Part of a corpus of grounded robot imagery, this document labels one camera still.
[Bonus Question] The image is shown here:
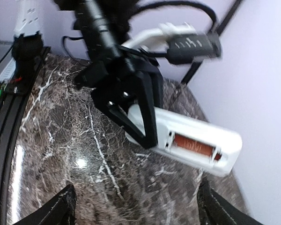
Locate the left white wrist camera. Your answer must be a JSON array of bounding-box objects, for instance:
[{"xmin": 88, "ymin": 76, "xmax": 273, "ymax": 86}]
[{"xmin": 122, "ymin": 22, "xmax": 222, "ymax": 65}]

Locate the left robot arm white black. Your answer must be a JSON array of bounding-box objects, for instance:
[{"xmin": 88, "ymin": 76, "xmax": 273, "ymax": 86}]
[{"xmin": 56, "ymin": 0, "xmax": 163, "ymax": 149}]

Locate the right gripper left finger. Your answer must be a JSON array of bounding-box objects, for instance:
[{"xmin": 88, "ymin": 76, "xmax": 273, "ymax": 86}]
[{"xmin": 15, "ymin": 184, "xmax": 77, "ymax": 225}]

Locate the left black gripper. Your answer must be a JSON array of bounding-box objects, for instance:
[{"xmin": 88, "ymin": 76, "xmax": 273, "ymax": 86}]
[{"xmin": 74, "ymin": 45, "xmax": 163, "ymax": 148}]

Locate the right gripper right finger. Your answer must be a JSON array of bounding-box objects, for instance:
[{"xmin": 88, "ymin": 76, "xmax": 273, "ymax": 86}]
[{"xmin": 198, "ymin": 178, "xmax": 260, "ymax": 225}]

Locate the white remote control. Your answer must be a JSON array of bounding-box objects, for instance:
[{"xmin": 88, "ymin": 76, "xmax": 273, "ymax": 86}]
[{"xmin": 125, "ymin": 104, "xmax": 243, "ymax": 177}]

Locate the left black frame post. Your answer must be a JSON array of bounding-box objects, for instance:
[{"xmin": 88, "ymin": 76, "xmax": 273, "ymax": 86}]
[{"xmin": 181, "ymin": 0, "xmax": 243, "ymax": 84}]

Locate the orange AAA battery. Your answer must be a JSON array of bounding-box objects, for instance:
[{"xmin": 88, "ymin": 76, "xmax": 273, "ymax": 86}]
[{"xmin": 173, "ymin": 134, "xmax": 215, "ymax": 158}]

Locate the black front rail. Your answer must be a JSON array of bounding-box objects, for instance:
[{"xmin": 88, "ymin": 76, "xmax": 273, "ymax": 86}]
[{"xmin": 0, "ymin": 46, "xmax": 51, "ymax": 225}]

